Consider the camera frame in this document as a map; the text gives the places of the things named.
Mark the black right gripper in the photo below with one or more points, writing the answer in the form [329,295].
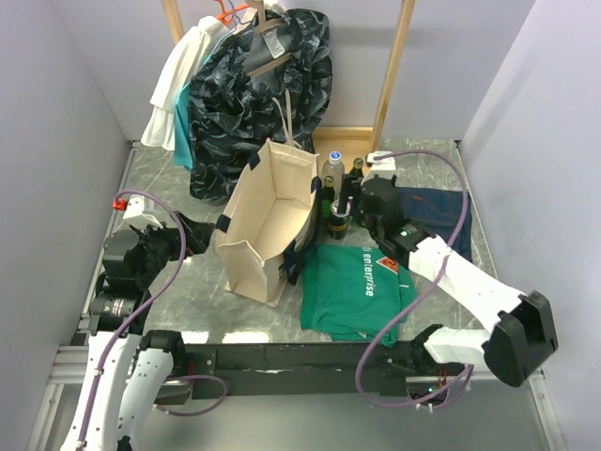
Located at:
[351,187]

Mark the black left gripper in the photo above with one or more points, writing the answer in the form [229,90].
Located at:
[197,234]

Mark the silver beverage can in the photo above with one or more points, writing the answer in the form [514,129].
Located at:
[339,219]

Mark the clear water bottle blue cap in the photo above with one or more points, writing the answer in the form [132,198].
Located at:
[334,168]

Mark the beige canvas tote bag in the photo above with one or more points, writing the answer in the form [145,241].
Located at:
[267,218]

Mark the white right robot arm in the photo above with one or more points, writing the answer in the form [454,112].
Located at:
[517,332]

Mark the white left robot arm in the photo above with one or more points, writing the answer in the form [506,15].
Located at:
[126,365]

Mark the folded blue jeans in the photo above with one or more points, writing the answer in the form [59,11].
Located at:
[439,211]

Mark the wooden clothes rack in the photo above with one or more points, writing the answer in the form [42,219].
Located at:
[353,141]

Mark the teal hanging garment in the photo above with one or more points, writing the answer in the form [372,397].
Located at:
[183,155]

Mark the green printed t-shirt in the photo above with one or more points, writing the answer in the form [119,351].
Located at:
[352,292]

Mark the dark patterned hanging shirt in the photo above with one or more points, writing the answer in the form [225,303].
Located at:
[232,115]

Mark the white hanging garment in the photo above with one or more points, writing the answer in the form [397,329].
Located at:
[185,58]

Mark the wooden clothes hanger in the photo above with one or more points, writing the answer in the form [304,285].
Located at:
[267,30]

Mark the orange clothes hanger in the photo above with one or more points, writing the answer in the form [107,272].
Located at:
[228,15]

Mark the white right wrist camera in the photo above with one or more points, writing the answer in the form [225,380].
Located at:
[380,164]

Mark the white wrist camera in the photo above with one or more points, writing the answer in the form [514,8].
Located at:
[380,164]
[138,212]

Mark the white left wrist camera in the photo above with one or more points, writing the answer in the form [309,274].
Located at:
[138,212]

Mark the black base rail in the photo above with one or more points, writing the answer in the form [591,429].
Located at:
[315,368]

